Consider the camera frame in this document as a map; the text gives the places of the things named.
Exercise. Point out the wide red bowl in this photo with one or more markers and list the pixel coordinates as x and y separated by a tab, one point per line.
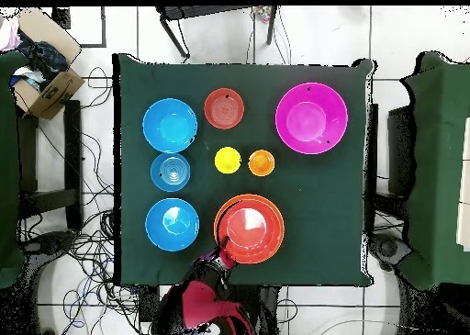
253	236

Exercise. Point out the large orange bowl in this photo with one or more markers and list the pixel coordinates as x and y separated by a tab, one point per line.
220	212

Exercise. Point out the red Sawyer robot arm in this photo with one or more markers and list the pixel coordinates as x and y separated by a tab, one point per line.
205	305

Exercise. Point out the large blue bowl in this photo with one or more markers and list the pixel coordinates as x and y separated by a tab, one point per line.
172	239
169	125

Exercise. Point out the yellow cup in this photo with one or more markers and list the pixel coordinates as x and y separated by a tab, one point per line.
228	160

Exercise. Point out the black power box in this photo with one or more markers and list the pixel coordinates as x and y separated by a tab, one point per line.
148	303

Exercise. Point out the orange cup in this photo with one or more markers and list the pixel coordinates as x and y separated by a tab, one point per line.
261	163

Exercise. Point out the small teal blue bowl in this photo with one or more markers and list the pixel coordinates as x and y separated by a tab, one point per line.
170	172

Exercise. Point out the small red bowl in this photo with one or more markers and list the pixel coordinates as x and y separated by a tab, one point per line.
224	109

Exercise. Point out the large pink bowl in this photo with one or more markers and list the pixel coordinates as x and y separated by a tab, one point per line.
311	118

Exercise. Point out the dark green table cloth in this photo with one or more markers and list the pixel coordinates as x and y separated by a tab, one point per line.
227	78

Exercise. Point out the cardboard box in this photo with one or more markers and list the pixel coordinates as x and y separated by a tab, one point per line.
55	92

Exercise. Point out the green covered table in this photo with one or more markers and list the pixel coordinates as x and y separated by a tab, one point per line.
437	166
7	166

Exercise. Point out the colourful small item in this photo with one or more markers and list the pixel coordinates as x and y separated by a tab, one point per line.
262	13

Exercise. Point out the dark blue cloth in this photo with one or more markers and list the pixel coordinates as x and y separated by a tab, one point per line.
44	58

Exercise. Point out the pink cloth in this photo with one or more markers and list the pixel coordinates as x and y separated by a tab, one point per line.
9	35

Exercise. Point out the black bench frame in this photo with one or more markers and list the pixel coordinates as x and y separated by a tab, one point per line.
73	158

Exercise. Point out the black stool frame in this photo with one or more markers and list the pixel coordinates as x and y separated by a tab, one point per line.
205	12

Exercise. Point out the thin black square frame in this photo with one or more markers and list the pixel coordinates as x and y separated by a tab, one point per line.
103	26

